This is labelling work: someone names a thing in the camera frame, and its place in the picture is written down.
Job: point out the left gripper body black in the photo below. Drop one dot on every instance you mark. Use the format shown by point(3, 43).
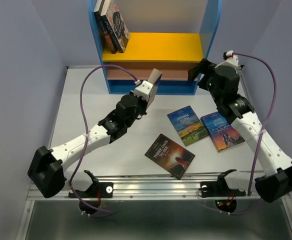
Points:
point(141, 108)

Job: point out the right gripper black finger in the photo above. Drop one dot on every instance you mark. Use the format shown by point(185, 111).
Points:
point(205, 66)
point(194, 72)

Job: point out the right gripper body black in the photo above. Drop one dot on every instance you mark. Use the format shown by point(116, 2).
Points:
point(207, 83)

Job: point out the red white cover book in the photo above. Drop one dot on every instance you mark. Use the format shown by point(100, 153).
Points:
point(153, 82)

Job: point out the Three Days to See book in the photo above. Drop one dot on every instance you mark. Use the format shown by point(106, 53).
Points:
point(169, 155)

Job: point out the floral cover book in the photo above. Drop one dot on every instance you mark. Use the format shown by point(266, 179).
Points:
point(115, 25)

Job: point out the A Tale of Two Cities book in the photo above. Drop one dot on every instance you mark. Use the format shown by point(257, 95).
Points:
point(102, 27)

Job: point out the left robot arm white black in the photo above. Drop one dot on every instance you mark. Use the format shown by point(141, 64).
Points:
point(48, 166)

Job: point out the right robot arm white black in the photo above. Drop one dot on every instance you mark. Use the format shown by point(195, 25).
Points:
point(276, 179)

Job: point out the blue yellow wooden bookshelf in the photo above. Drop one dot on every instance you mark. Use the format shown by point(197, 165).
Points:
point(169, 35)

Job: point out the Animal Farm book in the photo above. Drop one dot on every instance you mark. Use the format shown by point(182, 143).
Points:
point(188, 125)

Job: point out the Jane Eyre book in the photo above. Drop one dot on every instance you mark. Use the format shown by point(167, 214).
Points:
point(222, 134)

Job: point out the aluminium mounting rail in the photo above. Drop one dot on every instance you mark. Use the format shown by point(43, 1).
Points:
point(138, 188)

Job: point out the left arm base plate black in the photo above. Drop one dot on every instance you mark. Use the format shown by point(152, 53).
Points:
point(104, 190)

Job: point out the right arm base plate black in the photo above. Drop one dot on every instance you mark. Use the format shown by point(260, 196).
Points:
point(209, 189)

